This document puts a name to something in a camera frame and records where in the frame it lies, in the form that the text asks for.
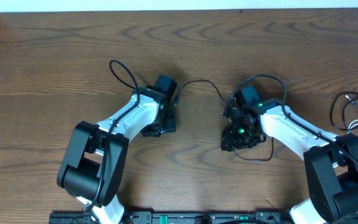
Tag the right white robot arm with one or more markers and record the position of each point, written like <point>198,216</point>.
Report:
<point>331,161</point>

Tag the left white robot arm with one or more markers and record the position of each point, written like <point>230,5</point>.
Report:
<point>93,164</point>

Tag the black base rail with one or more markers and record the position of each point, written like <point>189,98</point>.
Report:
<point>173,218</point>

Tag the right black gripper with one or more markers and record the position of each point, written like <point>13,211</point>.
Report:
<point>232,143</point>

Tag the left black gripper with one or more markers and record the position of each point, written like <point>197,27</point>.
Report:
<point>159,130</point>

